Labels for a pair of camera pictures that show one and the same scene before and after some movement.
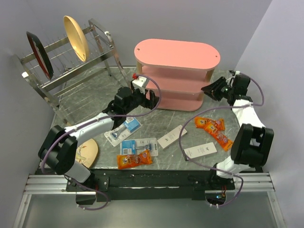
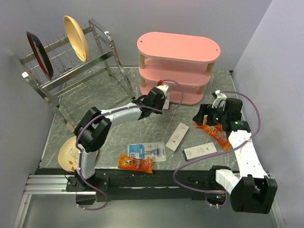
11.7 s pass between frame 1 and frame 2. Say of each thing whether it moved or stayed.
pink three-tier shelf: moved
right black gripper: moved
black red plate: stayed
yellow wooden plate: stayed
